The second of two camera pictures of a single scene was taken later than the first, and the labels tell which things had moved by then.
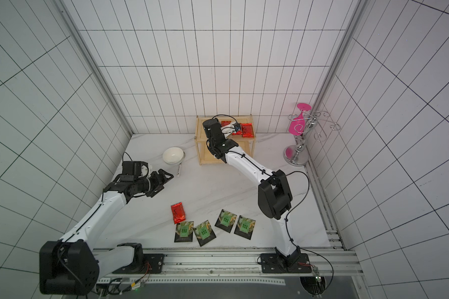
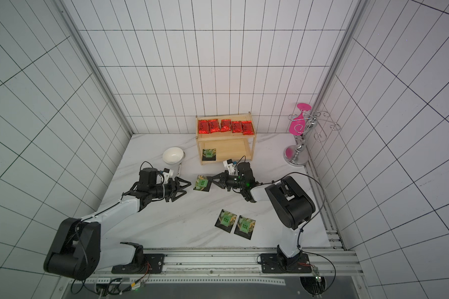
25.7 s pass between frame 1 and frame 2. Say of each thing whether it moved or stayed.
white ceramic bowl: stayed
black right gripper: moved
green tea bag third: stayed
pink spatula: stayed
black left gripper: moved
